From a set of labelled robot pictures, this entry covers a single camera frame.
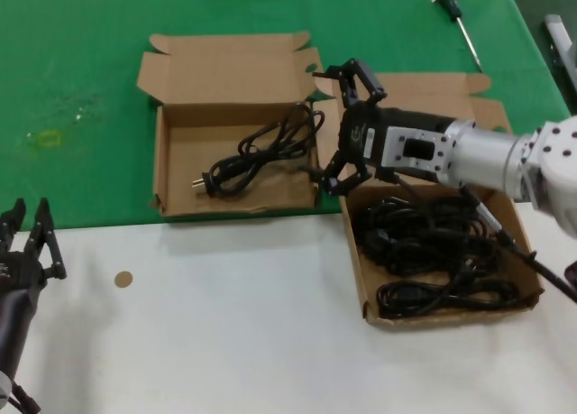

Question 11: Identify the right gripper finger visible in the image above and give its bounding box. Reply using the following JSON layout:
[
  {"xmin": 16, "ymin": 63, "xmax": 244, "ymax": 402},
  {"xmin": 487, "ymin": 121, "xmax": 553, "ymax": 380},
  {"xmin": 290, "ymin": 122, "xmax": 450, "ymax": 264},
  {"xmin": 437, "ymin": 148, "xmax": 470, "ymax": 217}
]
[
  {"xmin": 308, "ymin": 150, "xmax": 376, "ymax": 199},
  {"xmin": 313, "ymin": 58, "xmax": 389, "ymax": 111}
]

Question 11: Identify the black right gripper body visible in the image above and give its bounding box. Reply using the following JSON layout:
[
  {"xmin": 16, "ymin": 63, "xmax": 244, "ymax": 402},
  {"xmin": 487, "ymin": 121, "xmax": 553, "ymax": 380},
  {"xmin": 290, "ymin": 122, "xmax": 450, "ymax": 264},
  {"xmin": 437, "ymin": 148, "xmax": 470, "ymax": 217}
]
[{"xmin": 338, "ymin": 106, "xmax": 454, "ymax": 180}]

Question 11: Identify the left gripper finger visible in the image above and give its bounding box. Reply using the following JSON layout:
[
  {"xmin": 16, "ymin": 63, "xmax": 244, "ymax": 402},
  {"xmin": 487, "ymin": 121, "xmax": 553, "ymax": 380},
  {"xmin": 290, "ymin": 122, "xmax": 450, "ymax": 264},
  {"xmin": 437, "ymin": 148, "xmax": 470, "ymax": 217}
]
[
  {"xmin": 25, "ymin": 197, "xmax": 68, "ymax": 282},
  {"xmin": 0, "ymin": 198, "xmax": 26, "ymax": 253}
]

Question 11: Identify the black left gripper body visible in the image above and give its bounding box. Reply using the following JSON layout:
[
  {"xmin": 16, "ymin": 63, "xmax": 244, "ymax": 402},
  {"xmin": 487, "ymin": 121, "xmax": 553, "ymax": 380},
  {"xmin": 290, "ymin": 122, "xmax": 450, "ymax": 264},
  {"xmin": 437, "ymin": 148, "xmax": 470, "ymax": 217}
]
[{"xmin": 0, "ymin": 250, "xmax": 49, "ymax": 294}]

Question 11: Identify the cardboard box with open lid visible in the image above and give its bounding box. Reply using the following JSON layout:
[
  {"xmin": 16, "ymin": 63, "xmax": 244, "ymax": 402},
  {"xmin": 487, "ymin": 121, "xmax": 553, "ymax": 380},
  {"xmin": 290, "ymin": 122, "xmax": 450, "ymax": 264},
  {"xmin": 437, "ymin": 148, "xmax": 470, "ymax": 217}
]
[{"xmin": 311, "ymin": 72, "xmax": 545, "ymax": 329}]

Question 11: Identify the cardboard box with torn edge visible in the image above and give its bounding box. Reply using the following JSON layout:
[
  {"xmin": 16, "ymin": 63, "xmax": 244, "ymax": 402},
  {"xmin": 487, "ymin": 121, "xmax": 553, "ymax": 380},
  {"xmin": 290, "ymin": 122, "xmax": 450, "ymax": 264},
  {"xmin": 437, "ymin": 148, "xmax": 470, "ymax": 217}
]
[{"xmin": 136, "ymin": 31, "xmax": 325, "ymax": 217}]

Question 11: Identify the green tablecloth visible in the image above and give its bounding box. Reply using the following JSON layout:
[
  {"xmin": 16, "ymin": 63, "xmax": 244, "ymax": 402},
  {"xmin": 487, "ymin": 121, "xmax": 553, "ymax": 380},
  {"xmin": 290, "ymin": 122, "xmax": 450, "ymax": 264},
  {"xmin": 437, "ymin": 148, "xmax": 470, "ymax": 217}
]
[{"xmin": 0, "ymin": 0, "xmax": 577, "ymax": 235}]

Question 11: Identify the white metal bar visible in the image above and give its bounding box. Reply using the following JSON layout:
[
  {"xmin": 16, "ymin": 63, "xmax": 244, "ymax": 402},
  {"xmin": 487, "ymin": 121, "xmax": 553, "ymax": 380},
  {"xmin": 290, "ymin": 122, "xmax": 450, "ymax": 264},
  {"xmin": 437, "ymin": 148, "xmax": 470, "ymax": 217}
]
[{"xmin": 543, "ymin": 13, "xmax": 577, "ymax": 86}]

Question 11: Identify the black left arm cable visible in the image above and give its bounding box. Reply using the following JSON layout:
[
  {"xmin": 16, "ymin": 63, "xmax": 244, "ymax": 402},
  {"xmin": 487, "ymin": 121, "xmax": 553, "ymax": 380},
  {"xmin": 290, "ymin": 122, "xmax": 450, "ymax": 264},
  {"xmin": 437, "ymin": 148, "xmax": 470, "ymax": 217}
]
[{"xmin": 0, "ymin": 377, "xmax": 41, "ymax": 414}]

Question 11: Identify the grey right arm cable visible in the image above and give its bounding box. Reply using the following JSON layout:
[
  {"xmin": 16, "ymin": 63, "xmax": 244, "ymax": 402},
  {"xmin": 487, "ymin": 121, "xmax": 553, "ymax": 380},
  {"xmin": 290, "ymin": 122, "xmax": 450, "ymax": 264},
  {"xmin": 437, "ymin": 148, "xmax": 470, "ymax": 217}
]
[{"xmin": 396, "ymin": 174, "xmax": 577, "ymax": 303}]

